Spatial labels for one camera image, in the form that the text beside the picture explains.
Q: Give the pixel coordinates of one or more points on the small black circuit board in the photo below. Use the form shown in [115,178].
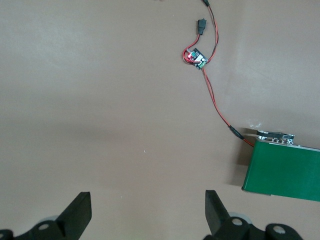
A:
[198,58]

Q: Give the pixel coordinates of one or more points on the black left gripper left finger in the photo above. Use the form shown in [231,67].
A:
[77,212]

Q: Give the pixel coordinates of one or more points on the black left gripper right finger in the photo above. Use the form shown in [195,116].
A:
[215,215]

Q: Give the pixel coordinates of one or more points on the green conveyor belt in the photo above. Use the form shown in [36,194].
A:
[282,172]

